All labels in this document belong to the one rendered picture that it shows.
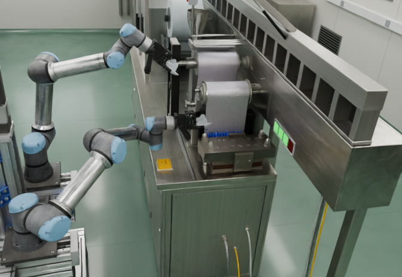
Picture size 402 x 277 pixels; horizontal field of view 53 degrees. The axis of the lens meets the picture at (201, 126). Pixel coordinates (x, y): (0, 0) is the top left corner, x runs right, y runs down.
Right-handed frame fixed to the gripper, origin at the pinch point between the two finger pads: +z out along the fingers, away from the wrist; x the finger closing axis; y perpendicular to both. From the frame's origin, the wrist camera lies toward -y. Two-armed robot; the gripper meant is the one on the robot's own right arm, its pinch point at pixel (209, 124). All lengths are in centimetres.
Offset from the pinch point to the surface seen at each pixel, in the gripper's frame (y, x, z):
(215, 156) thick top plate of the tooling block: -8.4, -20.0, -1.0
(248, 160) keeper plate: -11.3, -22.0, 17.3
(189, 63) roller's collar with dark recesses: 25.1, 28.0, -7.0
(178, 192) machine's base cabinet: -25.3, -25.9, -20.9
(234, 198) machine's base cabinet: -33.7, -25.7, 10.8
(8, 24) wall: -97, 556, -219
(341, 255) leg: -29, -77, 46
